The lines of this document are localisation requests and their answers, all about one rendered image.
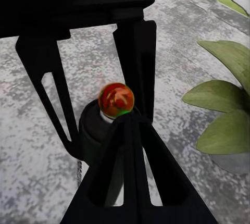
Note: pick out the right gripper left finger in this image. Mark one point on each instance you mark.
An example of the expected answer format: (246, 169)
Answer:
(87, 206)

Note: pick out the pot plant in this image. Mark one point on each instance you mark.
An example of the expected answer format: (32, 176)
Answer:
(227, 138)

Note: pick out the insectifuge atomizer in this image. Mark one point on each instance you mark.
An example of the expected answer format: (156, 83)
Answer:
(114, 100)

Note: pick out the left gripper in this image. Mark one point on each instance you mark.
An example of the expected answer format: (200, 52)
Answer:
(41, 23)

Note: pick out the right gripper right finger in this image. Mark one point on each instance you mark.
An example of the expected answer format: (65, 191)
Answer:
(181, 202)

